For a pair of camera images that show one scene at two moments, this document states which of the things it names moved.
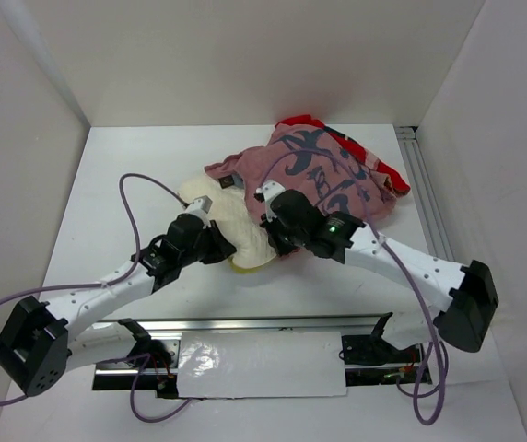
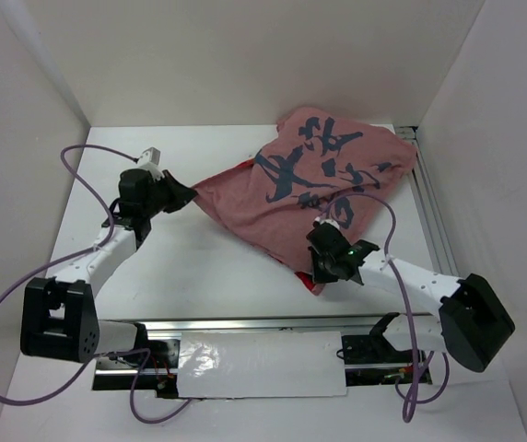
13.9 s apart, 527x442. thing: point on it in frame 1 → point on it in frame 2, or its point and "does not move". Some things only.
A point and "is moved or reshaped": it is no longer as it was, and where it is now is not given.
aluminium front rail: [263, 324] does not move
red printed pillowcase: [309, 157] is moved or reshaped
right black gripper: [269, 226] → [320, 276]
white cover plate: [254, 365] does not move
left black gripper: [221, 247] → [180, 194]
